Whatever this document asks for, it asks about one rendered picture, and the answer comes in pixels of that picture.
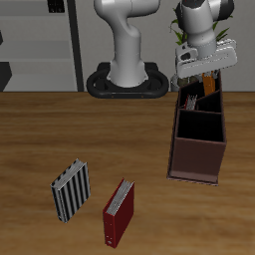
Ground dark grey object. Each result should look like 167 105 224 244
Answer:
0 61 13 93

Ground orange book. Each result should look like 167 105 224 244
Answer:
201 70 217 98

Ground grey shelf unit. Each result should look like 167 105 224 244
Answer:
0 0 85 93

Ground green pot plant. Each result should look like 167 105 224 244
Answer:
169 6 234 93

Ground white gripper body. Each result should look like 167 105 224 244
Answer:
175 39 239 80

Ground red book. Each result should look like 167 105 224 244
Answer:
183 94 199 111
102 178 135 249

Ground dark brown desk caddy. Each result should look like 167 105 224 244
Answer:
166 70 228 186

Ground black box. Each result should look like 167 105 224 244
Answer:
47 0 66 14

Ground black white striped book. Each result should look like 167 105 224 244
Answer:
50 158 92 224

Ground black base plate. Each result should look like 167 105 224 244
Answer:
86 62 170 100

